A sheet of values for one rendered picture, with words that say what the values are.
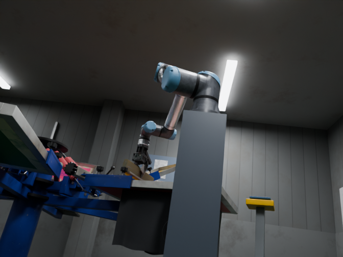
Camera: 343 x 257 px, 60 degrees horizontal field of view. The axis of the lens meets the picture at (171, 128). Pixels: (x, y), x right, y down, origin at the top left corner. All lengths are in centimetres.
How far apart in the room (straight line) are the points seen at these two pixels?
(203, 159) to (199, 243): 30
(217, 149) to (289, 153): 402
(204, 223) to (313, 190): 408
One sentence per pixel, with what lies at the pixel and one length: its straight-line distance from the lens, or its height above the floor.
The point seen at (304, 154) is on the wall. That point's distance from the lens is 523.
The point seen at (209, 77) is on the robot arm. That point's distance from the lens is 135.
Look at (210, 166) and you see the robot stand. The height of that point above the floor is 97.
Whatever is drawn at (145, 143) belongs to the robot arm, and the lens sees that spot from 197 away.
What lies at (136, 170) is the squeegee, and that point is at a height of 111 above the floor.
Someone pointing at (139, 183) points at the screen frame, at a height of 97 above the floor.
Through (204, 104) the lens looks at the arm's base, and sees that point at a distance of 127.
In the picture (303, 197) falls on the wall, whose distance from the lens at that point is 501.
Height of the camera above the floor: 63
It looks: 24 degrees up
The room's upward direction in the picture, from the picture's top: 9 degrees clockwise
